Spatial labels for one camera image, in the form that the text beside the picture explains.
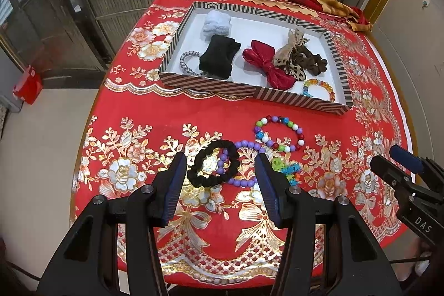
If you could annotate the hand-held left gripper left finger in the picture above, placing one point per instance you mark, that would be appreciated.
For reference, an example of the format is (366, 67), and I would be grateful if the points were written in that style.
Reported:
(173, 188)

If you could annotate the red box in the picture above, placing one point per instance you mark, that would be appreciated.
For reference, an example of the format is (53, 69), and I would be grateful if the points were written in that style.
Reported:
(27, 86)

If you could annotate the white fluffy scrunchie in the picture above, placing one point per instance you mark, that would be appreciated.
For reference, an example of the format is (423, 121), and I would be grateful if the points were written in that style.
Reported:
(216, 23)

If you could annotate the brown scrunchie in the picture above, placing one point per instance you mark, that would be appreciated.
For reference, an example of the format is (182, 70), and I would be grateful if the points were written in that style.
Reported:
(317, 62)

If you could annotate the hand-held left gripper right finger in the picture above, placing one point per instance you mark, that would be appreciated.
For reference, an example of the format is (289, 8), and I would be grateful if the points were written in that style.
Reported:
(270, 188)

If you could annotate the red floral tablecloth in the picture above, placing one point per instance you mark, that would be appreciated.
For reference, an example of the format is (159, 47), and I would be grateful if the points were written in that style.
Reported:
(222, 240)

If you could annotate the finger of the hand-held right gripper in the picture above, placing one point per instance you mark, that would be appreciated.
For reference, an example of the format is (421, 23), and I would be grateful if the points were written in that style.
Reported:
(390, 173)
(406, 157)

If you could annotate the black scrunchie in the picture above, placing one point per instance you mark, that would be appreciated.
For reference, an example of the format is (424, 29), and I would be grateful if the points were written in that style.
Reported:
(201, 153)

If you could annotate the striped cardboard box tray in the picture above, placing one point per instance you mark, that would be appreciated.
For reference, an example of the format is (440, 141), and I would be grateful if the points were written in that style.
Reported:
(256, 30)

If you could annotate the black cloth headband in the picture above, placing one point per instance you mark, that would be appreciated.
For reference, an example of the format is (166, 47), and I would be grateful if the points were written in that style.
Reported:
(218, 56)

